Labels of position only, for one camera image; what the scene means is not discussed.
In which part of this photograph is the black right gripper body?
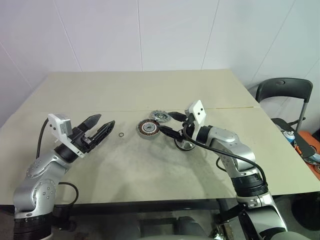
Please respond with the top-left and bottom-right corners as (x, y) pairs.
(178, 113), (198, 141)

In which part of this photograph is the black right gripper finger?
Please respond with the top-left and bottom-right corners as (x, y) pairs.
(158, 125), (182, 141)
(167, 111), (188, 123)

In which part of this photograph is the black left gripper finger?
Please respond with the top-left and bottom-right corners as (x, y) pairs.
(89, 119), (116, 147)
(79, 113), (102, 132)

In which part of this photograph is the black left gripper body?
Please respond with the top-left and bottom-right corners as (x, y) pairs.
(70, 125), (98, 155)

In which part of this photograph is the motor stator with copper windings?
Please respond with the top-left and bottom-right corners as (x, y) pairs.
(136, 119), (161, 140)

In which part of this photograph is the dark grey rounded shape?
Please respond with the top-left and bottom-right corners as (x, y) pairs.
(176, 215), (202, 237)

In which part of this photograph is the black folding chair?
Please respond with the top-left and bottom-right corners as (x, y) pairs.
(254, 77), (316, 161)

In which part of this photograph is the orange stool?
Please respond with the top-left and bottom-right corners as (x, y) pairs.
(296, 129), (320, 181)

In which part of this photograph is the black round bin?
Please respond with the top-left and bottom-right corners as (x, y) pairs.
(290, 195), (320, 232)

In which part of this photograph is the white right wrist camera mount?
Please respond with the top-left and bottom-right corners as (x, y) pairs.
(184, 99), (207, 141)

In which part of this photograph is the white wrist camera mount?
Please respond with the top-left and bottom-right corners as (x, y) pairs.
(47, 113), (87, 160)
(184, 99), (207, 141)

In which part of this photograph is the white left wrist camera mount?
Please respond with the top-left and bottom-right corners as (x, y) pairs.
(47, 113), (87, 160)

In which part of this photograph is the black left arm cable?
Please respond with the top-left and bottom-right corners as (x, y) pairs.
(36, 116), (80, 210)

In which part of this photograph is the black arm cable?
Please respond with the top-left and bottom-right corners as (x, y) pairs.
(181, 127), (268, 191)
(36, 116), (80, 210)

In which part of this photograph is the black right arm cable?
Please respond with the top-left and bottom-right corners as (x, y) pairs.
(181, 127), (268, 191)

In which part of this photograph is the black table frame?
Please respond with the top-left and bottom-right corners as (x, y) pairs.
(0, 197), (241, 226)

